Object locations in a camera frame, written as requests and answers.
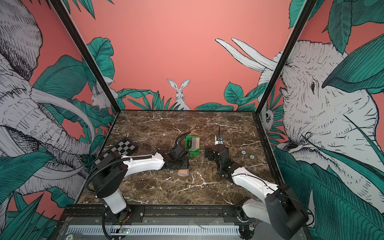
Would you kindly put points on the checkerboard calibration plate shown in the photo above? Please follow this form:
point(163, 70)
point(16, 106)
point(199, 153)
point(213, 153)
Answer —
point(125, 147)

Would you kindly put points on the tan leather card holder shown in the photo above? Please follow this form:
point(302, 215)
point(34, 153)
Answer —
point(183, 172)

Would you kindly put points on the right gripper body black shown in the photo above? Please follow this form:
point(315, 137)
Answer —
point(213, 157)

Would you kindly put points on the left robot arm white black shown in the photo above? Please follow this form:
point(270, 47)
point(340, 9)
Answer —
point(107, 175)

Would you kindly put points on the white slotted cable duct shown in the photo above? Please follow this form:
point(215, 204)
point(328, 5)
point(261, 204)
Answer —
point(151, 230)

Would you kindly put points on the green plastic tray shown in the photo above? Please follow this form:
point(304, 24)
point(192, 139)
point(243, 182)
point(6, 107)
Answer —
point(188, 145)

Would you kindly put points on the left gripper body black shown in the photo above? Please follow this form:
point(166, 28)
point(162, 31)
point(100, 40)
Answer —
point(184, 164)

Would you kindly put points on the stack of credit cards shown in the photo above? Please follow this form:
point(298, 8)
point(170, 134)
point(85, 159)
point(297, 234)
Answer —
point(195, 144)

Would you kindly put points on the black mounting rail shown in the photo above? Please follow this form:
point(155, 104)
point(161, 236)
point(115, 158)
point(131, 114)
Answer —
point(137, 212)

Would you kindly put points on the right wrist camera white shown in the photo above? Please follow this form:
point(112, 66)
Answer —
point(219, 140)

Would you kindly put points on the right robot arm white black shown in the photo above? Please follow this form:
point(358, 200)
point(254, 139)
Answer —
point(280, 206)

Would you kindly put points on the small green circuit board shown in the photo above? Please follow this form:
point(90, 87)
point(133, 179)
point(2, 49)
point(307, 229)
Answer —
point(124, 231)

